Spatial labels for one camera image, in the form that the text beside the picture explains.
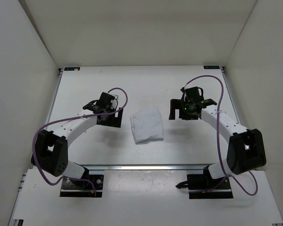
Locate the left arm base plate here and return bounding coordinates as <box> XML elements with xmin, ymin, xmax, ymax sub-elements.
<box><xmin>60</xmin><ymin>171</ymin><xmax>104</xmax><ymax>198</ymax></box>

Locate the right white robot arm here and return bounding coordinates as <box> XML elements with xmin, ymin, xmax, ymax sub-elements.
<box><xmin>169</xmin><ymin>87</ymin><xmax>266</xmax><ymax>192</ymax></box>

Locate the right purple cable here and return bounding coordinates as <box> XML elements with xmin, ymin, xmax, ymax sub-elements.
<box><xmin>182</xmin><ymin>75</ymin><xmax>259</xmax><ymax>196</ymax></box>

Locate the purple cable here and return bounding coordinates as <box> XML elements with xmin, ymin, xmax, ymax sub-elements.
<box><xmin>182</xmin><ymin>75</ymin><xmax>259</xmax><ymax>196</ymax></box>
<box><xmin>32</xmin><ymin>88</ymin><xmax>129</xmax><ymax>194</ymax></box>

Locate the right corner label sticker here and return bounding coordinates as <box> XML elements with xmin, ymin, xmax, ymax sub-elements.
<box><xmin>203</xmin><ymin>65</ymin><xmax>220</xmax><ymax>70</ymax></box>

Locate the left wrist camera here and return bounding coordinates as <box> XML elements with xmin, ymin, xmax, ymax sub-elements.
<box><xmin>110</xmin><ymin>94</ymin><xmax>119</xmax><ymax>110</ymax></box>

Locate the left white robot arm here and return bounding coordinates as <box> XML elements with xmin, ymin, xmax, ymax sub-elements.
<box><xmin>31</xmin><ymin>92</ymin><xmax>123</xmax><ymax>187</ymax></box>

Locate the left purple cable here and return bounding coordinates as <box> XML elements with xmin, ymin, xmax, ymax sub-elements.
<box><xmin>32</xmin><ymin>88</ymin><xmax>129</xmax><ymax>194</ymax></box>

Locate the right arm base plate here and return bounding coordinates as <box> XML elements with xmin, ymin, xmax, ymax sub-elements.
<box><xmin>187</xmin><ymin>174</ymin><xmax>233</xmax><ymax>200</ymax></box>

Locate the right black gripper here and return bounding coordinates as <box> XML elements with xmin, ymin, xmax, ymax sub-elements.
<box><xmin>169</xmin><ymin>99</ymin><xmax>197</xmax><ymax>121</ymax></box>

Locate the corner label sticker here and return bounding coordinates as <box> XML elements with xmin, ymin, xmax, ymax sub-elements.
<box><xmin>203</xmin><ymin>65</ymin><xmax>220</xmax><ymax>70</ymax></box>
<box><xmin>64</xmin><ymin>67</ymin><xmax>80</xmax><ymax>71</ymax></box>

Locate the white skirt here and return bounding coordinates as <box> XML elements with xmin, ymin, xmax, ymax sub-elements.
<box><xmin>130</xmin><ymin>109</ymin><xmax>164</xmax><ymax>144</ymax></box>

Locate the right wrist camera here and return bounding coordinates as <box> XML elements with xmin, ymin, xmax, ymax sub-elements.
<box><xmin>184</xmin><ymin>87</ymin><xmax>204</xmax><ymax>103</ymax></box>

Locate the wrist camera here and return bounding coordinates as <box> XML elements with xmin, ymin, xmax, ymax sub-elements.
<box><xmin>110</xmin><ymin>94</ymin><xmax>119</xmax><ymax>110</ymax></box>
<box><xmin>184</xmin><ymin>87</ymin><xmax>204</xmax><ymax>103</ymax></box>

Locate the left corner label sticker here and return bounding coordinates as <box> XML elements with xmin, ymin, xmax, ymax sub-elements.
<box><xmin>64</xmin><ymin>67</ymin><xmax>80</xmax><ymax>71</ymax></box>

